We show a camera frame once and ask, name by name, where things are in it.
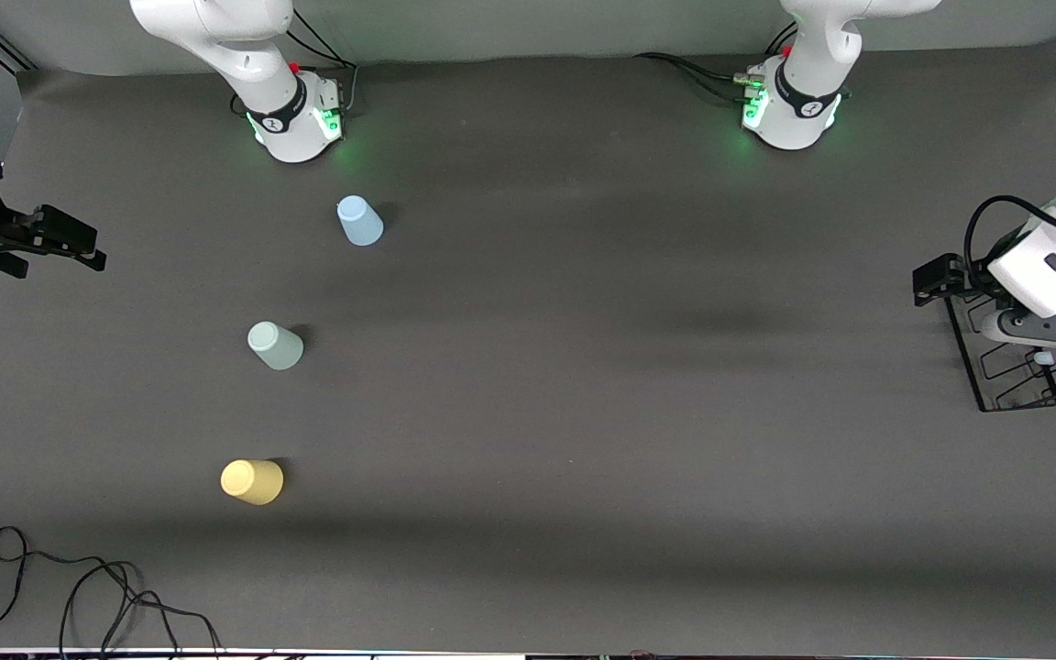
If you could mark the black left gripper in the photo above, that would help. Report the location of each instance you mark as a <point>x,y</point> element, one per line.
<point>966,276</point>

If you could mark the pale green plastic cup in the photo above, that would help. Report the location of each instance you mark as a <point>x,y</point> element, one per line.
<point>276,346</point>

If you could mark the yellow plastic cup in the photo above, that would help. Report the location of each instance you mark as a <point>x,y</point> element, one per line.
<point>253,482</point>

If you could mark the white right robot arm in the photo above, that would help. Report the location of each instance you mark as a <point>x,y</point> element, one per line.
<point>216,27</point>

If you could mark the light blue plastic cup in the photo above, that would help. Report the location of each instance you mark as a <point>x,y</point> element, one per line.
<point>360,223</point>

